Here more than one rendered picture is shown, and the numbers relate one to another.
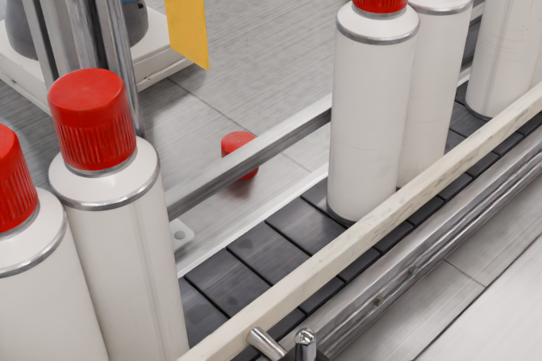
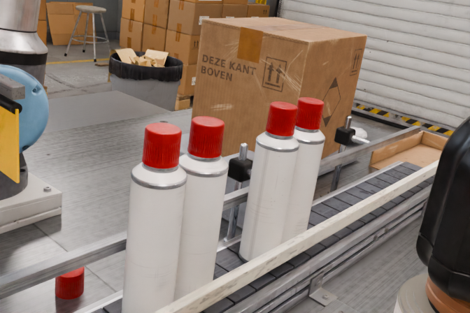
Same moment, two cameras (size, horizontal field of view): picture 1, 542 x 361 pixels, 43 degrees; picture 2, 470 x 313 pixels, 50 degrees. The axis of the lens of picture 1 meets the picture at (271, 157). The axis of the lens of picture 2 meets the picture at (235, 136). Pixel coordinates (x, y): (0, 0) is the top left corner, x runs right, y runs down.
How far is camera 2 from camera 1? 0.09 m
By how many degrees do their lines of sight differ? 23
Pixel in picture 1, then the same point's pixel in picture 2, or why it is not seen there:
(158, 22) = (35, 184)
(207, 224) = not seen: outside the picture
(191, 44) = (9, 165)
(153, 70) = (22, 216)
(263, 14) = (117, 188)
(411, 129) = (185, 258)
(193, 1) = (12, 134)
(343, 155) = (131, 271)
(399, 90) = (171, 223)
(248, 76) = (94, 228)
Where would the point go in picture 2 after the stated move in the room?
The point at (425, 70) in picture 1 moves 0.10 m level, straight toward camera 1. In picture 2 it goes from (194, 214) to (164, 271)
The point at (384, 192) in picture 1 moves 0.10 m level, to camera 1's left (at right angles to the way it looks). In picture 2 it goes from (161, 304) to (54, 299)
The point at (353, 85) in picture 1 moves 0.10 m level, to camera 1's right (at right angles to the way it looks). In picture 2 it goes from (138, 217) to (247, 225)
